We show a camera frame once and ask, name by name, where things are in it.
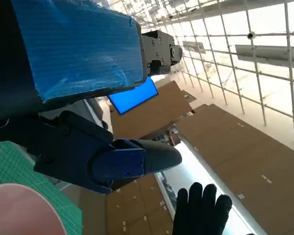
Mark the green cutting mat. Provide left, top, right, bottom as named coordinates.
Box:
left=0, top=141, right=83, bottom=235

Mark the grey ceiling light panel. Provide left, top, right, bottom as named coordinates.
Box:
left=182, top=41, right=207, bottom=54
left=235, top=44, right=294, bottom=69

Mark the black knitted gloved right hand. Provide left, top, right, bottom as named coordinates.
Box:
left=171, top=182, right=233, bottom=235

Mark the pink bowl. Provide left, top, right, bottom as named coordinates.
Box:
left=0, top=183, right=67, bottom=235

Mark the blue-screen monitor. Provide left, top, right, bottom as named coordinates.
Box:
left=108, top=76, right=159, bottom=115

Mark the metal scaffold frame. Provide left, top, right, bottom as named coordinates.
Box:
left=122, top=0, right=294, bottom=143

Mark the black left hand blue tape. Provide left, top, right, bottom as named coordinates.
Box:
left=0, top=0, right=183, bottom=194

